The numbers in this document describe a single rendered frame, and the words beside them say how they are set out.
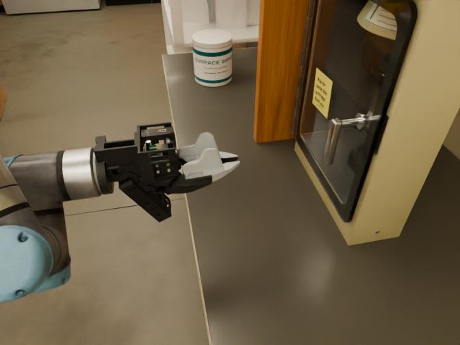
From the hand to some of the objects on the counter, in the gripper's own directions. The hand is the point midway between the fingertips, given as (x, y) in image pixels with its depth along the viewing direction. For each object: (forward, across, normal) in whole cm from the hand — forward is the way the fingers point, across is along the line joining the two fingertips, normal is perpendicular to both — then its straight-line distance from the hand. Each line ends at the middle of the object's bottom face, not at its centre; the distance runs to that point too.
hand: (231, 164), depth 59 cm
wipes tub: (+9, +71, +20) cm, 75 cm away
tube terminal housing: (+35, +11, +20) cm, 42 cm away
